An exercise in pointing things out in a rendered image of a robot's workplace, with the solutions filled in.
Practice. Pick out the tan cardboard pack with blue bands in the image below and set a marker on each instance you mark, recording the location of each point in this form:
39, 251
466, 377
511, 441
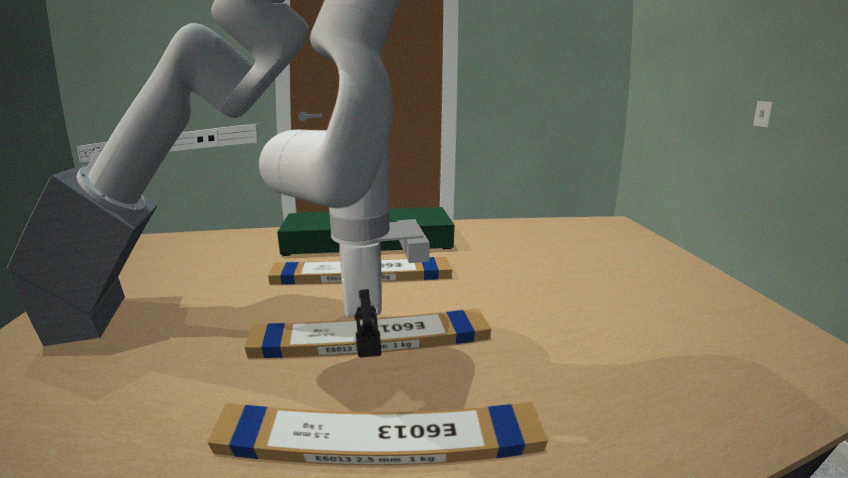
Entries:
378, 438

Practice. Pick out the tan welding electrode pack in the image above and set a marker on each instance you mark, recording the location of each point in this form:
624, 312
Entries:
327, 272

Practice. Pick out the cardboard welding electrode pack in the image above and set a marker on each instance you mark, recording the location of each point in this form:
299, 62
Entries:
330, 338

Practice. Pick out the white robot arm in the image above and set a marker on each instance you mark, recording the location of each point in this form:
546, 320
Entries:
334, 169

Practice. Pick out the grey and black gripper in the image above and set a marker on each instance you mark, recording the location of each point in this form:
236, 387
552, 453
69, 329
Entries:
361, 271

